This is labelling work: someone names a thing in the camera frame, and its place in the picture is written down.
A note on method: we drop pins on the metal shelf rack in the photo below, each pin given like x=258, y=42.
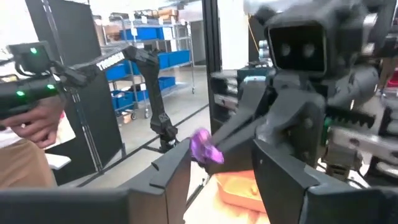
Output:
x=191, y=46

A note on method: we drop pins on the brown cardboard box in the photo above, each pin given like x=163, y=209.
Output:
x=168, y=13

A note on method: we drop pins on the person's hand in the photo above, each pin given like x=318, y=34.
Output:
x=37, y=121

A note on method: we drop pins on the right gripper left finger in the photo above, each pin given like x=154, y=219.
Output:
x=93, y=205

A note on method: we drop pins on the person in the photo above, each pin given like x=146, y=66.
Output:
x=18, y=168

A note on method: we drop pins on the orange plastic bin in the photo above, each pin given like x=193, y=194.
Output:
x=239, y=189

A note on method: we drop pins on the black partition panel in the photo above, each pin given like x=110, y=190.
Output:
x=77, y=31

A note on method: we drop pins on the blue storage bin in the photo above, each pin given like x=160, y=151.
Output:
x=116, y=71
x=146, y=33
x=166, y=82
x=174, y=57

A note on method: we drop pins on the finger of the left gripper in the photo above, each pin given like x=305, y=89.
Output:
x=295, y=124
x=248, y=99

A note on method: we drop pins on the translucent purple witch hat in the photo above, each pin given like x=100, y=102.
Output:
x=205, y=149

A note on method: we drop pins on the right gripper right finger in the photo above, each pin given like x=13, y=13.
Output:
x=280, y=186

